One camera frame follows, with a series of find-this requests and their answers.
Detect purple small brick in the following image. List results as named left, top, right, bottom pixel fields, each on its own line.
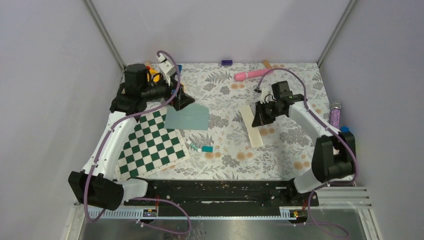
left=221, top=59, right=233, bottom=66

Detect pink cylinder marker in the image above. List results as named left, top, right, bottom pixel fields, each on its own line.
left=233, top=68, right=270, bottom=82

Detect colourful stacked brick toy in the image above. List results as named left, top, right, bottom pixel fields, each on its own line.
left=340, top=126, right=350, bottom=133

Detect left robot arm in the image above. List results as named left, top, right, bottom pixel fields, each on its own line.
left=68, top=61, right=195, bottom=211

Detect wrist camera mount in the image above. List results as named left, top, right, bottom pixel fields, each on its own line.
left=157, top=53, right=176, bottom=86
left=259, top=89, right=274, bottom=104

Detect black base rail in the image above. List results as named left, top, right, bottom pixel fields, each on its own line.
left=124, top=180, right=319, bottom=217

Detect green white checkerboard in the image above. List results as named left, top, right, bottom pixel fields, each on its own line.
left=115, top=108, right=190, bottom=181

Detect purple glitter tube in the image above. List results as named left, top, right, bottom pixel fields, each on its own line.
left=329, top=101, right=342, bottom=129

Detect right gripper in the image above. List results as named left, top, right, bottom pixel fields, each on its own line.
left=252, top=100, right=284, bottom=128

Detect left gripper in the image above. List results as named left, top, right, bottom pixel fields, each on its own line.
left=141, top=73, right=196, bottom=111

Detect wooden block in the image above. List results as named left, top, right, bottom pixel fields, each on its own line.
left=262, top=60, right=273, bottom=69

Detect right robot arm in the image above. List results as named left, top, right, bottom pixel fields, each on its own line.
left=250, top=81, right=356, bottom=206

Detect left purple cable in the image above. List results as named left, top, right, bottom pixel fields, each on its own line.
left=82, top=50, right=193, bottom=235

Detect green white glue stick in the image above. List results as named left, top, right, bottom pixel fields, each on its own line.
left=186, top=140, right=202, bottom=153

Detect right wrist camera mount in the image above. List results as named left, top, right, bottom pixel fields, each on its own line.
left=259, top=89, right=274, bottom=104

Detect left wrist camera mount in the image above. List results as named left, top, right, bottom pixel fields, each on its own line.
left=157, top=53, right=176, bottom=86

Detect small teal block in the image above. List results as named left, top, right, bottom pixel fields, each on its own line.
left=201, top=146, right=214, bottom=153

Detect floral table mat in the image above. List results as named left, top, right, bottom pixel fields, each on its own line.
left=146, top=63, right=330, bottom=180

